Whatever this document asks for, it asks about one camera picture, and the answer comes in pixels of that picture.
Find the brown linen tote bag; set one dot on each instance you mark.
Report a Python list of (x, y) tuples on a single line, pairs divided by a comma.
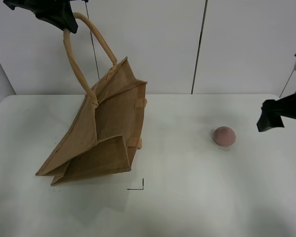
[(106, 131)]

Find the pink peach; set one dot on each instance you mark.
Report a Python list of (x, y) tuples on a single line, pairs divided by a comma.
[(224, 136)]

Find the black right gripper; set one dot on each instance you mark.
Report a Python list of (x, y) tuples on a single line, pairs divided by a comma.
[(269, 119)]

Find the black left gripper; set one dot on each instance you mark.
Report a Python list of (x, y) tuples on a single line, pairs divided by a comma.
[(54, 12)]

